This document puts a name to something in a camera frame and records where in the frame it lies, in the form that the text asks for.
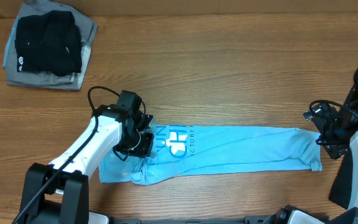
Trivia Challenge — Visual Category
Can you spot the black garment at right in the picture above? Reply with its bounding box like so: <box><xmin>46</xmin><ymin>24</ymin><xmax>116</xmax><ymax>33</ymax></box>
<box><xmin>328</xmin><ymin>48</ymin><xmax>358</xmax><ymax>209</ymax></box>

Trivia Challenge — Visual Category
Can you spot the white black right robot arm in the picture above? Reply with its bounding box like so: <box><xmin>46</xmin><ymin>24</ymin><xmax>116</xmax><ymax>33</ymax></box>
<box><xmin>264</xmin><ymin>85</ymin><xmax>358</xmax><ymax>224</ymax></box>

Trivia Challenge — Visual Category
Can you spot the black folded garment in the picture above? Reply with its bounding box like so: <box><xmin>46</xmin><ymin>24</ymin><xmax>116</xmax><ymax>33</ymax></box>
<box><xmin>15</xmin><ymin>11</ymin><xmax>82</xmax><ymax>77</ymax></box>

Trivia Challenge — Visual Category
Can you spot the light blue printed t-shirt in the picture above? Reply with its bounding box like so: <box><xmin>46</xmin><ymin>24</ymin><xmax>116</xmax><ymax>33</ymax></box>
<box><xmin>99</xmin><ymin>124</ymin><xmax>323</xmax><ymax>185</ymax></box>

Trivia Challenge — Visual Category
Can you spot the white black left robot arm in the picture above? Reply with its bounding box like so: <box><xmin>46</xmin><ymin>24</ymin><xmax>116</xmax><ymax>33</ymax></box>
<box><xmin>14</xmin><ymin>90</ymin><xmax>154</xmax><ymax>224</ymax></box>

